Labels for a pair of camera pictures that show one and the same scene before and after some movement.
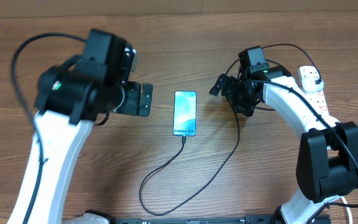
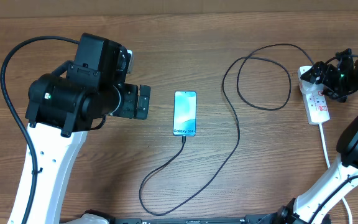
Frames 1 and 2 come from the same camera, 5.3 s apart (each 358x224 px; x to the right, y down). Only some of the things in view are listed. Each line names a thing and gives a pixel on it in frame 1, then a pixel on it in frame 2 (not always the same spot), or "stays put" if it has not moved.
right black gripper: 230,81 → 342,93
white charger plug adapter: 308,80 stays put
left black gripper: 133,106 stays put
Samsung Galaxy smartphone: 185,113 stays put
